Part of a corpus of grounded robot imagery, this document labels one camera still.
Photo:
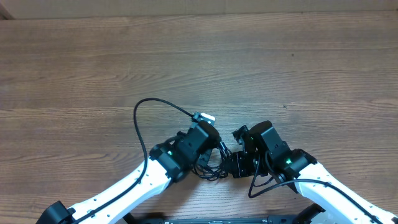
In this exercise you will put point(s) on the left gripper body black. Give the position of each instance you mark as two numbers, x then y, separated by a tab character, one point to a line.
203	158

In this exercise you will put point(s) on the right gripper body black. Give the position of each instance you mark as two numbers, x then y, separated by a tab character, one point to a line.
252	164

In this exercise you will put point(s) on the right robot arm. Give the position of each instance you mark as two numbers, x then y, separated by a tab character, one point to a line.
265	153

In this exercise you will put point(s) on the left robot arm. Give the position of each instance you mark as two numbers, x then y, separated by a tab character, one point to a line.
168	163

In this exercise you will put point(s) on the cardboard back panel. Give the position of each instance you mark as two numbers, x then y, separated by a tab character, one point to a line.
67	9

